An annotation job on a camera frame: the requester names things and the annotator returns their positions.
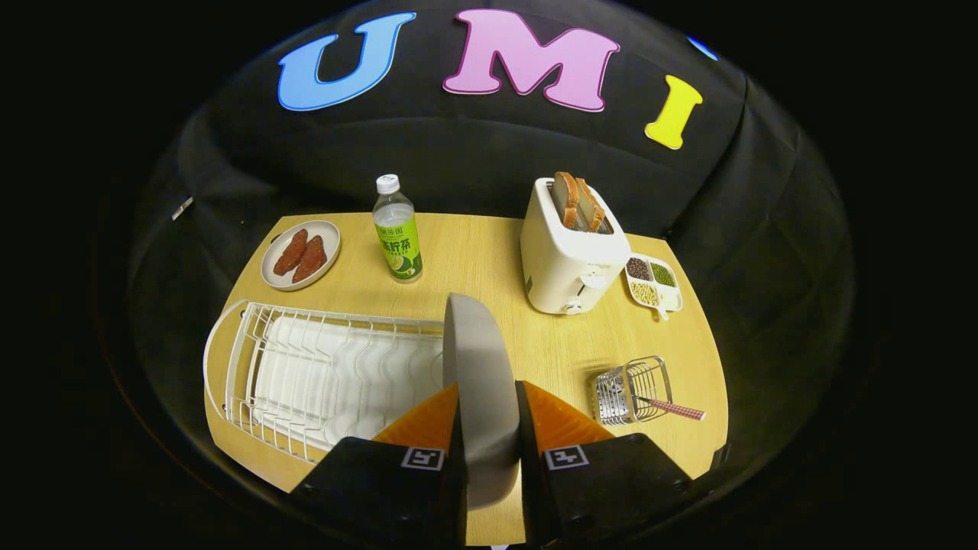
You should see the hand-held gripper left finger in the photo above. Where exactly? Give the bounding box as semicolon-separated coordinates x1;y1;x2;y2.
289;382;468;547

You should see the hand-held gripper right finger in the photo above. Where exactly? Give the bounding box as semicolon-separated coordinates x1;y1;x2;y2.
513;380;692;547

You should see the metal wire basket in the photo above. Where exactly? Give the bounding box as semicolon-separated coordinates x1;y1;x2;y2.
593;356;674;426

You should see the spoon with checked handle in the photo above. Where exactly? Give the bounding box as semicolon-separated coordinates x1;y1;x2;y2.
638;396;707;422

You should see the white wire dish rack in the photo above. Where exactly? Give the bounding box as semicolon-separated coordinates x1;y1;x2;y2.
202;299;448;465

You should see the grey round plate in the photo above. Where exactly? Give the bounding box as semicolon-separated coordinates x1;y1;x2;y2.
442;293;523;511

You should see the white divided dish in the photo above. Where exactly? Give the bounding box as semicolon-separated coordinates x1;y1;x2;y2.
624;252;683;322

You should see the small grey dish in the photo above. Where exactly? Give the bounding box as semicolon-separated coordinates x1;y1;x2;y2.
261;220;342;292

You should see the white toaster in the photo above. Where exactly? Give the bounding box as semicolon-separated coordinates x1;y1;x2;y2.
520;177;632;315

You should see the red meat piece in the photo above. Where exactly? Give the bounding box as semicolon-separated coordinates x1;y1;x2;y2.
291;235;328;284
273;228;309;277

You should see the green label drink bottle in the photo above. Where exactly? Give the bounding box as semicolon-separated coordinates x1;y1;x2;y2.
372;174;423;283

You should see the black backdrop cloth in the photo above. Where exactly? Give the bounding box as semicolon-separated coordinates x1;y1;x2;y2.
126;0;853;490

